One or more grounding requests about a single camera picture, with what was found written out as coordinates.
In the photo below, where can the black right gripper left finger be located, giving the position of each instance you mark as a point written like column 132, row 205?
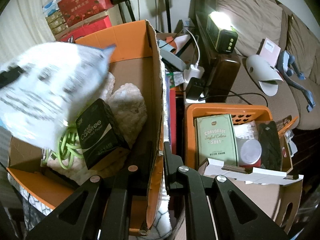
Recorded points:
column 101, row 207

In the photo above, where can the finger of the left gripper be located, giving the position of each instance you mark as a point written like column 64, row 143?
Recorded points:
column 9, row 76

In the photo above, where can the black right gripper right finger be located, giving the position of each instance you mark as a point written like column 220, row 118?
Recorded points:
column 214, row 207

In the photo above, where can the white plastic bag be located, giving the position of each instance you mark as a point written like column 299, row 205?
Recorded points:
column 60, row 79

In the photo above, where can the black tissue pack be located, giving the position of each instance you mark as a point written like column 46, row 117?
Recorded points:
column 101, row 140

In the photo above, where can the beige fuzzy socks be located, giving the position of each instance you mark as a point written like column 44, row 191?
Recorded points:
column 129, row 108

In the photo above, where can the orange cardboard box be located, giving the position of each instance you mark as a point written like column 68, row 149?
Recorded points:
column 135, row 60

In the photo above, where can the brown cardboard box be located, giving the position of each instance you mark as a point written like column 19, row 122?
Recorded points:
column 276, row 193

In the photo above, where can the white round lid jar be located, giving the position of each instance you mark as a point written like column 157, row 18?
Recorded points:
column 249, row 151

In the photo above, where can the black pouch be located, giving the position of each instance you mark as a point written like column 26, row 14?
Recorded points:
column 271, row 156

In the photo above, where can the stacked small gold boxes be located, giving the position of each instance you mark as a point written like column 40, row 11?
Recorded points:
column 56, row 22

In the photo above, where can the patterned white blanket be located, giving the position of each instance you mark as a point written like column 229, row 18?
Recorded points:
column 41, row 195

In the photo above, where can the green tissue box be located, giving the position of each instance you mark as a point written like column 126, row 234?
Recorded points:
column 215, row 139

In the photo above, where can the red gift box upper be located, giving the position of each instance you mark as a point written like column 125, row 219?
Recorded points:
column 75, row 11

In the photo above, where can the red collection box lower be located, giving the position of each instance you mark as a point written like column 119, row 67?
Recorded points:
column 86, row 29

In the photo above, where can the black charger adapter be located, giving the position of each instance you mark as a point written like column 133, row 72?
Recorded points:
column 194, row 88

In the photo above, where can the white slipper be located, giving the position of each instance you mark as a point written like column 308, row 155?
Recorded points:
column 263, row 74

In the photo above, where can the dark brown side table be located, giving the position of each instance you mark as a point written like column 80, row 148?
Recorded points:
column 220, row 70

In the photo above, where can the white charger adapter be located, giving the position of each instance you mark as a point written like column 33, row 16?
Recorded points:
column 193, row 71

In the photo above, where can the pink booklet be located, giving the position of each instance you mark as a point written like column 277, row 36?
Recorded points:
column 270, row 51

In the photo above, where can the brown sofa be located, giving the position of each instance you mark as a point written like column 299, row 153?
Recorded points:
column 254, row 21

